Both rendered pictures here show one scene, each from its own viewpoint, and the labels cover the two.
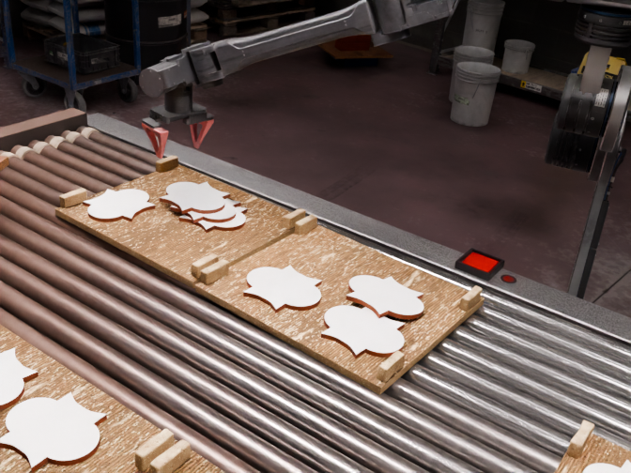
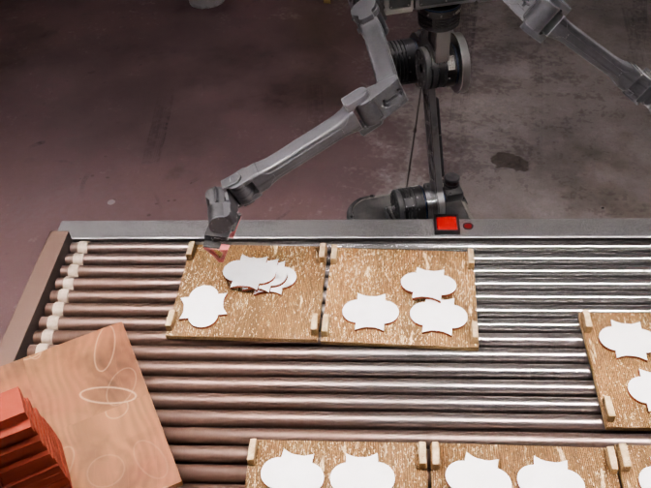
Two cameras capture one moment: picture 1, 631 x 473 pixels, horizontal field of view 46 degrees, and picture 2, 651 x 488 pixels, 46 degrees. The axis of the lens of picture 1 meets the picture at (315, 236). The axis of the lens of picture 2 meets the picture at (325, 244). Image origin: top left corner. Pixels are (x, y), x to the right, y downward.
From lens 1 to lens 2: 1.13 m
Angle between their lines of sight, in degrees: 27
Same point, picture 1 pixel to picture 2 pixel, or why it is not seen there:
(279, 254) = (340, 287)
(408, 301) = (444, 281)
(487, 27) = not seen: outside the picture
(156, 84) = (225, 225)
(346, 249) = (371, 259)
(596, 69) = (444, 46)
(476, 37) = not seen: outside the picture
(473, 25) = not seen: outside the picture
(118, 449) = (402, 466)
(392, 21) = (374, 118)
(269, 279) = (357, 311)
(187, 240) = (277, 309)
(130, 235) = (239, 326)
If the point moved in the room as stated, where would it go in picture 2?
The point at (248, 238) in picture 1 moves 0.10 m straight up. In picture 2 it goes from (310, 285) to (307, 260)
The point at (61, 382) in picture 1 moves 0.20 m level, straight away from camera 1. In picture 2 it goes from (330, 450) to (264, 409)
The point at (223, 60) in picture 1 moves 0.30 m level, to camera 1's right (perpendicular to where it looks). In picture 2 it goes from (259, 185) to (358, 144)
